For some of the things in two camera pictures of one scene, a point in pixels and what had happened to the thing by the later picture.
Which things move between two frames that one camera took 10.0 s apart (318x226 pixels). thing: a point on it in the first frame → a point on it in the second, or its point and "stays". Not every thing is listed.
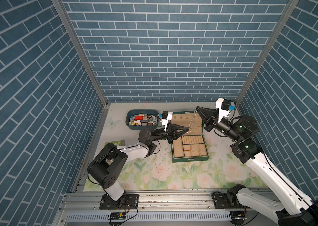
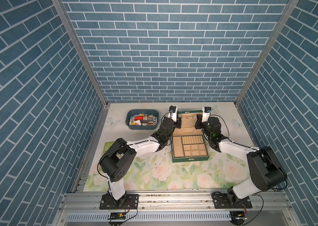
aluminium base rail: (162, 209) stays
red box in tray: (139, 117) stays
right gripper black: (211, 119) → (199, 122)
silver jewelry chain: (194, 116) → (185, 116)
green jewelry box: (191, 146) stays
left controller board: (118, 215) stays
